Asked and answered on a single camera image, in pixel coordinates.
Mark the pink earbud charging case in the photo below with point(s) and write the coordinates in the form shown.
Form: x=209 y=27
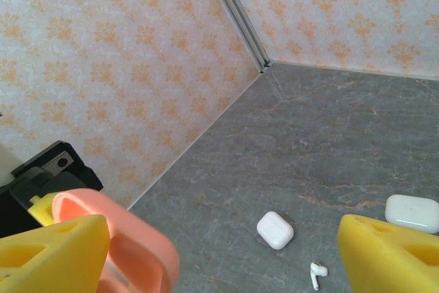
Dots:
x=137 y=248

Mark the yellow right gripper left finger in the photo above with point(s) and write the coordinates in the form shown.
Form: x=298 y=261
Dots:
x=51 y=258

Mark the aluminium corner post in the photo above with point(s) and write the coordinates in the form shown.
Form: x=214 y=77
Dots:
x=240 y=15

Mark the white earbud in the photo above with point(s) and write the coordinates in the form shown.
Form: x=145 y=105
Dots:
x=317 y=269

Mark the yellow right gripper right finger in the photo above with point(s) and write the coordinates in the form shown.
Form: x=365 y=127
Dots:
x=387 y=262

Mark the white earbud charging case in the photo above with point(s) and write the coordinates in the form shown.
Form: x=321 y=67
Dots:
x=274 y=229
x=411 y=214

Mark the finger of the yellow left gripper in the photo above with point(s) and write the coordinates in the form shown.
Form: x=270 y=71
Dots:
x=41 y=210

